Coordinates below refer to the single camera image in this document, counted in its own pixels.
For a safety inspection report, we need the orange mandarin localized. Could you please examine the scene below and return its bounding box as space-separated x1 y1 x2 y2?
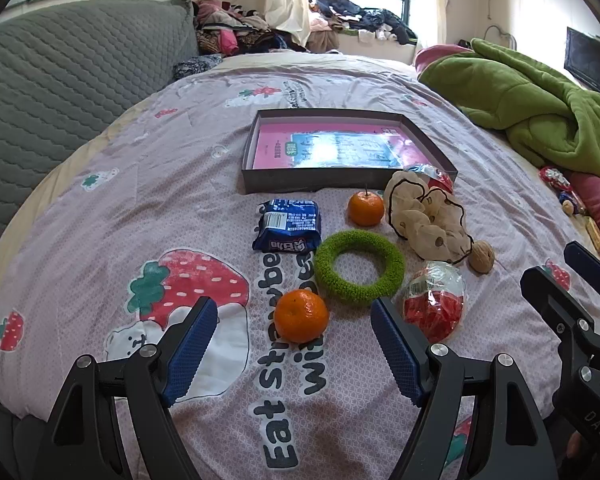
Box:
273 289 329 345

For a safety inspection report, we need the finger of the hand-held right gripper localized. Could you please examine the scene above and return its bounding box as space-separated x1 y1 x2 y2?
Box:
563 241 600 302
520 266 600 356

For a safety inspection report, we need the red egg toy packet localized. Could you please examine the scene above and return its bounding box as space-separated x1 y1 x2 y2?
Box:
401 261 466 343
405 163 454 196

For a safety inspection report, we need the green fuzzy ring scrunchie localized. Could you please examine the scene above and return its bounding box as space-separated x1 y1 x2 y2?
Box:
313 229 407 306

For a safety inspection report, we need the pile of dark clothes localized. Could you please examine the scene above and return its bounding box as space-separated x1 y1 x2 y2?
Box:
309 0 418 46

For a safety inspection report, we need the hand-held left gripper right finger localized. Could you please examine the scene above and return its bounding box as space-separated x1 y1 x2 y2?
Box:
370 297 561 480

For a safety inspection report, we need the brown walnut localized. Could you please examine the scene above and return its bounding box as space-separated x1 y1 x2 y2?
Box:
468 240 496 275

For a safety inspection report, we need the green fleece blanket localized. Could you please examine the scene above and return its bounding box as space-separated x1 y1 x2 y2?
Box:
419 38 600 181

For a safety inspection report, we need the pink and blue book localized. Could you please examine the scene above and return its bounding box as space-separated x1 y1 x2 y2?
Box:
252 122 422 171

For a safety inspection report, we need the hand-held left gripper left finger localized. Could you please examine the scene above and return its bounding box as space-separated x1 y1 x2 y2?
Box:
27 296 219 480

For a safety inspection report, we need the pile of mixed clothes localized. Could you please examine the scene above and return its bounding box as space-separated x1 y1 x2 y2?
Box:
190 0 311 56

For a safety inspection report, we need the cream bed sheet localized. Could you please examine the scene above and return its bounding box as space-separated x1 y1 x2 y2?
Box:
215 51 421 78

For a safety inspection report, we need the mandarin with stem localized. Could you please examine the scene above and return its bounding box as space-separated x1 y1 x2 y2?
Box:
347 187 385 227

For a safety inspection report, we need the black television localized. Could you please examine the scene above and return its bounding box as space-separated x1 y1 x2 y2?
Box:
565 26 600 108

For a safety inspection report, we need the pink pillow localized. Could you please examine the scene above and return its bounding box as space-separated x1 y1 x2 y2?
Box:
414 44 473 78

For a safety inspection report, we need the grey shallow box tray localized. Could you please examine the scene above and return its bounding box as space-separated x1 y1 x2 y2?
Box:
241 108 459 195

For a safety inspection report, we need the cream curtain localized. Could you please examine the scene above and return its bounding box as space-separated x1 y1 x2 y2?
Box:
264 0 313 53
432 0 452 46

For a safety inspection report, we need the red foil snack packet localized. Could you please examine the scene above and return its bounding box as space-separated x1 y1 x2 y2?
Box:
539 166 573 193

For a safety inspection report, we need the pink strawberry print bedsheet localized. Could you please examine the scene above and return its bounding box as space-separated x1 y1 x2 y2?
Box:
0 52 600 480

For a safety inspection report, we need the grey quilted headboard cover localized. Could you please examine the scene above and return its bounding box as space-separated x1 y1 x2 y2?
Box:
0 0 199 281

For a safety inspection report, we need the dark floral cloth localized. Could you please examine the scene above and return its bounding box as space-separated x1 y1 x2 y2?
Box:
172 54 226 81

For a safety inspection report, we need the blue snack packet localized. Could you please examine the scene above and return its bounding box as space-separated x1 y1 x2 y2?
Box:
251 198 322 254

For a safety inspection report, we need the beige dotted scrunchie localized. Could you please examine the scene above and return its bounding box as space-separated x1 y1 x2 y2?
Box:
383 169 476 266

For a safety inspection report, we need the person's right hand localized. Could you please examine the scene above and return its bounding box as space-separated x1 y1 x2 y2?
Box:
566 431 587 462

